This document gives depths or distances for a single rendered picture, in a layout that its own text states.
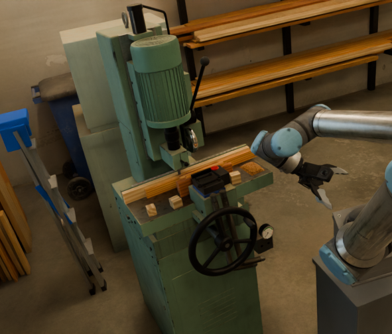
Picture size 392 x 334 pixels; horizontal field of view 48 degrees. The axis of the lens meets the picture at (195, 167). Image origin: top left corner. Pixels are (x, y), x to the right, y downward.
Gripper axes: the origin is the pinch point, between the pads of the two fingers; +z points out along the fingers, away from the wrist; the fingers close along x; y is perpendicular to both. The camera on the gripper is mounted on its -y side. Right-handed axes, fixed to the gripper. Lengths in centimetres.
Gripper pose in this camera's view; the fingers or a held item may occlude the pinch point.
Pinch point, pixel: (341, 191)
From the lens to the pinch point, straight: 166.5
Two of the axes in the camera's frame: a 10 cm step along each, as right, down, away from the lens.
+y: -2.5, 1.1, 9.6
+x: -4.7, 8.5, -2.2
